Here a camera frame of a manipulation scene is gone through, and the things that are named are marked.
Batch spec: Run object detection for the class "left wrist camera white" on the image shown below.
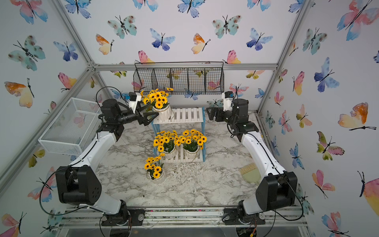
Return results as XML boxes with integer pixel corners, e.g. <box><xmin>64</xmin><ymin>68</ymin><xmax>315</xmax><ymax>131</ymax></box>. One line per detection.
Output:
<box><xmin>128</xmin><ymin>92</ymin><xmax>142</xmax><ymax>113</ymax></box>

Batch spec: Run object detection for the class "blue white slatted shelf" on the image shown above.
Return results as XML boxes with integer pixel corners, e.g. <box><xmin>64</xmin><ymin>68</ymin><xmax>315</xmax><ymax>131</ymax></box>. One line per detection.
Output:
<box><xmin>152</xmin><ymin>107</ymin><xmax>206</xmax><ymax>164</ymax></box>

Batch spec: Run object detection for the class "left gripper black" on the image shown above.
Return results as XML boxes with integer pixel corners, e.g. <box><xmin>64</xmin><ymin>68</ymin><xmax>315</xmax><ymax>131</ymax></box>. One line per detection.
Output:
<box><xmin>117</xmin><ymin>101</ymin><xmax>159</xmax><ymax>127</ymax></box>

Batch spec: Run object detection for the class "black wire wall basket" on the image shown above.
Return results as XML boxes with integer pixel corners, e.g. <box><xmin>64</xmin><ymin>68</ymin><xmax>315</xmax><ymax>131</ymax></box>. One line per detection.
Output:
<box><xmin>132</xmin><ymin>61</ymin><xmax>225</xmax><ymax>95</ymax></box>

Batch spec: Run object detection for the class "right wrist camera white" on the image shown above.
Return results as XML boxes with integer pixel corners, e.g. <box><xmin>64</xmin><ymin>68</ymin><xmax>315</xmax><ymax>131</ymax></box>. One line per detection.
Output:
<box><xmin>222</xmin><ymin>91</ymin><xmax>234</xmax><ymax>112</ymax></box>

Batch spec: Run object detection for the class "green hand brush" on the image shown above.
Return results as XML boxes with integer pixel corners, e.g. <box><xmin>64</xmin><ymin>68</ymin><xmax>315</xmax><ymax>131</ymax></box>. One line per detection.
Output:
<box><xmin>239</xmin><ymin>163</ymin><xmax>261</xmax><ymax>184</ymax></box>

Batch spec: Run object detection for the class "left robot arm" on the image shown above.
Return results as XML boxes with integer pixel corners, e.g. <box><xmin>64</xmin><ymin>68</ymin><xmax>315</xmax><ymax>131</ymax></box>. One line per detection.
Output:
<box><xmin>48</xmin><ymin>99</ymin><xmax>159</xmax><ymax>226</ymax></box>

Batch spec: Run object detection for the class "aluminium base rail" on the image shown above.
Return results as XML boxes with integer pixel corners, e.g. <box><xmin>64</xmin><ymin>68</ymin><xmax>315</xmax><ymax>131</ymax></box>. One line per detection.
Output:
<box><xmin>57</xmin><ymin>205</ymin><xmax>309</xmax><ymax>229</ymax></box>

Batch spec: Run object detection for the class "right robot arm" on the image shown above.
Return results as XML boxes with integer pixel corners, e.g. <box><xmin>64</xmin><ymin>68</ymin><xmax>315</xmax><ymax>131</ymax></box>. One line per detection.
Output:
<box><xmin>206</xmin><ymin>98</ymin><xmax>298</xmax><ymax>224</ymax></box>

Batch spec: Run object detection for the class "white mesh wall basket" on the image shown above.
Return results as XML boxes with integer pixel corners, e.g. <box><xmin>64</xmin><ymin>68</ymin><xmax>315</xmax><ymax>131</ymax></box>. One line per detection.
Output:
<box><xmin>38</xmin><ymin>97</ymin><xmax>101</xmax><ymax>156</ymax></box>

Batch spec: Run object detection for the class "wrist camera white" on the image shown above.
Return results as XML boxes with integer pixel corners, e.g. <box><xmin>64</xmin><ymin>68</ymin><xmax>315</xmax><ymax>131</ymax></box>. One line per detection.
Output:
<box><xmin>222</xmin><ymin>91</ymin><xmax>234</xmax><ymax>112</ymax></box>
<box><xmin>128</xmin><ymin>92</ymin><xmax>142</xmax><ymax>113</ymax></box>

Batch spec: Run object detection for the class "sunflower pot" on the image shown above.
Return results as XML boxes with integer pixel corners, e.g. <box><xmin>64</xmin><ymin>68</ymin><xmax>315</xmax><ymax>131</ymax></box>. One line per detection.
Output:
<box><xmin>174</xmin><ymin>129</ymin><xmax>207</xmax><ymax>162</ymax></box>
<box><xmin>153</xmin><ymin>130</ymin><xmax>179</xmax><ymax>161</ymax></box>
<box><xmin>144</xmin><ymin>153</ymin><xmax>165</xmax><ymax>180</ymax></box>
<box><xmin>140</xmin><ymin>87</ymin><xmax>174</xmax><ymax>121</ymax></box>

